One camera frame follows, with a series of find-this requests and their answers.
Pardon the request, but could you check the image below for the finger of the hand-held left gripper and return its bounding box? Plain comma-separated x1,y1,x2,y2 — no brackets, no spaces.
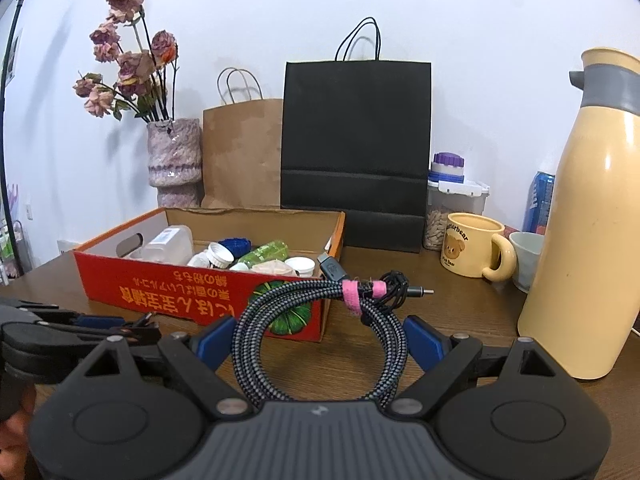
75,311,163,348
0,298,127,331

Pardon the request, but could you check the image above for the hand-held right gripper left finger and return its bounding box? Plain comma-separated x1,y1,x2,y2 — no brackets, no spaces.
82,316,251,417

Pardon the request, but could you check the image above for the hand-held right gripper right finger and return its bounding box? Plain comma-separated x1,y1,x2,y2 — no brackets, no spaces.
385,315,558,417

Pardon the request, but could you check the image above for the red cardboard box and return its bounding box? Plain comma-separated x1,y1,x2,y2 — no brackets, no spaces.
72,206,347,343

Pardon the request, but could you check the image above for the braided charging cable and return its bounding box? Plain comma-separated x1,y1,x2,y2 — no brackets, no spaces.
231,254,436,413

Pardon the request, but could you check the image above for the translucent plastic container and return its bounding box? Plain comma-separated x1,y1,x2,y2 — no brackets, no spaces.
141,226,195,264

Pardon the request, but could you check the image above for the green spray bottle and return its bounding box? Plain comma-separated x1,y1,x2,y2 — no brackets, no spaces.
235,241,290,272

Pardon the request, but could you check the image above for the person's left hand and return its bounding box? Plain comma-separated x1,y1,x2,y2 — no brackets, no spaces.
0,387,38,480

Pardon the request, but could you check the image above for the black lamp stand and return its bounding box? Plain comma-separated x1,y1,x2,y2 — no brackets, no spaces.
0,0,53,277

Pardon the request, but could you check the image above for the yellow bear mug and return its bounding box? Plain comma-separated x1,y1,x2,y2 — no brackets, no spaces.
440,212,518,281

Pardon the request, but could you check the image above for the clear seed container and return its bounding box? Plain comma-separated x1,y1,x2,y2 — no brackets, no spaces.
424,180,491,252

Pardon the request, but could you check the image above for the pale green cup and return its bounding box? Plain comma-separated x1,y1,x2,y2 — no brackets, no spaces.
509,231,546,293

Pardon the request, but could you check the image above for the purple lid jar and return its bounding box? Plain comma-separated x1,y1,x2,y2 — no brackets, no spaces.
429,152,467,184

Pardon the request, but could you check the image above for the pink textured vase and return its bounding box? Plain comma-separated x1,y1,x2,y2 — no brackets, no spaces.
146,118,203,208

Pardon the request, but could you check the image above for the blue drink can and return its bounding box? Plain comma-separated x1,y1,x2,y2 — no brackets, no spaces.
522,171,557,235

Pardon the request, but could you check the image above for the brown paper bag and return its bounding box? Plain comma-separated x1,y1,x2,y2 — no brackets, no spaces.
201,67,285,209

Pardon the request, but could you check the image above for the yellow thermos jug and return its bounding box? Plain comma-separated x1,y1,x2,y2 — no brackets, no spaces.
517,47,640,381

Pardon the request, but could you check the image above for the black paper bag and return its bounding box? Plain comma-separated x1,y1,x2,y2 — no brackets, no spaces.
280,17,432,254

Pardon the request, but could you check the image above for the dried rose bouquet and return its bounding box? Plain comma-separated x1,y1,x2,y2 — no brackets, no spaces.
74,0,180,123

